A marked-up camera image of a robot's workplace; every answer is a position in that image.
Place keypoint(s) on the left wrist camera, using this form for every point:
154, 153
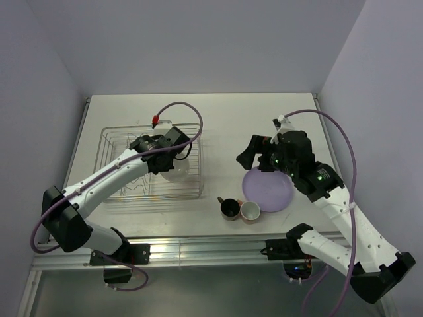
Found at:
160, 127

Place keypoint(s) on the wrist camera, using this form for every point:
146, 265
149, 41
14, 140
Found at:
160, 127
282, 125

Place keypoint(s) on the black mug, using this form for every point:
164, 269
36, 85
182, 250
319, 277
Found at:
230, 208

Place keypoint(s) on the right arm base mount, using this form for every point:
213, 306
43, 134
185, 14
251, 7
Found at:
297, 265

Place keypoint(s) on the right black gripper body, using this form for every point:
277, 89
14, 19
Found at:
273, 160

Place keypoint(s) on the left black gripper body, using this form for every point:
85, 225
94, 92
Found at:
168, 166

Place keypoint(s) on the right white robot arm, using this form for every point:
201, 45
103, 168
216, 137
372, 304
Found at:
375, 266

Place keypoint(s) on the purple plate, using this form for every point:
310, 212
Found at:
271, 191

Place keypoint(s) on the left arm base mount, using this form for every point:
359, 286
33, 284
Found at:
122, 265

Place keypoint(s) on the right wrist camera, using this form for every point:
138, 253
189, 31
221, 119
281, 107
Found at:
282, 125

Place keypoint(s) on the wire dish rack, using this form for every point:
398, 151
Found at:
150, 192

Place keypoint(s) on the white bowl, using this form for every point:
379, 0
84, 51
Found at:
179, 173

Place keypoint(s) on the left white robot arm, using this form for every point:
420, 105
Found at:
65, 212

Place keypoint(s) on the pink mug white inside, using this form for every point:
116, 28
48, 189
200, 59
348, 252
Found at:
249, 211

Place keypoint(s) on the aluminium rail frame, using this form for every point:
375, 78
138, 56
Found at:
173, 252

